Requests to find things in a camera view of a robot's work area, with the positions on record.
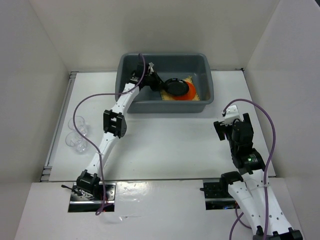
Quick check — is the orange round plate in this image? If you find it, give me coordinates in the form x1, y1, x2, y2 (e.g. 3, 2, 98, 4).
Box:
172, 82, 198, 101

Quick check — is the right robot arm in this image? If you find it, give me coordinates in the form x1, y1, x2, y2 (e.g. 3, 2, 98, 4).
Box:
213, 105, 303, 240

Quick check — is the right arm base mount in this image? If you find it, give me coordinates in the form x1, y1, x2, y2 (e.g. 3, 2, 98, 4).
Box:
199, 178, 237, 211

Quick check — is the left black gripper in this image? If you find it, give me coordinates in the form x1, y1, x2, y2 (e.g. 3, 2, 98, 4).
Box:
144, 70, 169, 92

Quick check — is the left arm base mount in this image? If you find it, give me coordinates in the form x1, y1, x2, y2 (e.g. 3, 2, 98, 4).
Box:
61, 183, 116, 213

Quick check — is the clear glass dish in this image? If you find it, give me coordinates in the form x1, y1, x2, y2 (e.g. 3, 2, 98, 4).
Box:
68, 115, 89, 136

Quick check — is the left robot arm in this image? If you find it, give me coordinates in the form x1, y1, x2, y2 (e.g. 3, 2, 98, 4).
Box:
76, 62, 160, 200

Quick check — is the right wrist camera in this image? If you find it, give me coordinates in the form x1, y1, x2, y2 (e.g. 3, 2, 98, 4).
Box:
222, 104, 240, 126

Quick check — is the grey plastic bin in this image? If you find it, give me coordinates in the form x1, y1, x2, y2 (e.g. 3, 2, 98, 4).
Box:
128, 52, 214, 114

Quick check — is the black round plate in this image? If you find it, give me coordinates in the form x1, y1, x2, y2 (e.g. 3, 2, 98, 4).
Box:
164, 78, 189, 97

